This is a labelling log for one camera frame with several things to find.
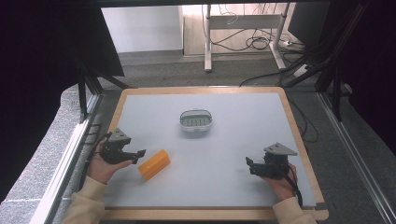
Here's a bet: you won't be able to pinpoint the black floor cable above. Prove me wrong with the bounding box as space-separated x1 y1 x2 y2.
287 92 319 144

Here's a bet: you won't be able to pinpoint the left hand-held gripper black cable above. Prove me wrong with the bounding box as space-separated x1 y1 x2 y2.
78 133 112 191

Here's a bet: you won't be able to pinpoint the black frame strut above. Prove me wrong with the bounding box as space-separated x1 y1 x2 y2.
77 63 130 124
282 2 370 123

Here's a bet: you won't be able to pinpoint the white power strip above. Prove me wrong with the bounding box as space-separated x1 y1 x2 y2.
292 63 310 78

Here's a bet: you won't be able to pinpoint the right hand-held gripper black cable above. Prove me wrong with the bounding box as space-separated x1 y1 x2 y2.
279 163 304 209

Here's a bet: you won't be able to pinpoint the hand-held gripper black cable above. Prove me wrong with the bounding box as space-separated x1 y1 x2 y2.
78 133 112 191
279 163 304 209

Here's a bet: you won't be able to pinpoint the person's right hand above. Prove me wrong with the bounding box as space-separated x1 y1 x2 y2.
261 165 299 203

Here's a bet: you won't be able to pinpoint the aluminium frame rail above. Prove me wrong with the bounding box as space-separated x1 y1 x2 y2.
317 91 396 224
29 92 105 224

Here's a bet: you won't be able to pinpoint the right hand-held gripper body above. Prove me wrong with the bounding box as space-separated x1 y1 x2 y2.
260 142 299 180

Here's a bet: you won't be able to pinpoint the person's left hand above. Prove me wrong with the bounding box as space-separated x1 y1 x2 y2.
86 151 134 185

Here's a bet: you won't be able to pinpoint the orange rectangular block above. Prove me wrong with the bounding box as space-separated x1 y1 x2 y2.
137 148 172 182

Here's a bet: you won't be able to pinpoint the grey table mat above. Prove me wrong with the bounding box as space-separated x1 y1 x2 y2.
103 91 318 209

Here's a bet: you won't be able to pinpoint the tangled black floor cables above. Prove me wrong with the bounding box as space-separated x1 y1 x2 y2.
210 27 304 53

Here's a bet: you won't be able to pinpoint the black curtain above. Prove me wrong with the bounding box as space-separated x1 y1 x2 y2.
326 0 396 155
0 0 125 203

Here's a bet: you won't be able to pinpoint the white metal desk frame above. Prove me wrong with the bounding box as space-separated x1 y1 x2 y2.
203 3 291 73

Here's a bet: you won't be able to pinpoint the white oval drain basket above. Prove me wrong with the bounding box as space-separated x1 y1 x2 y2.
178 108 214 133

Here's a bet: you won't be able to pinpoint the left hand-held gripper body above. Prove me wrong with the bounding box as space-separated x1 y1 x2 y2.
100 128 134 165

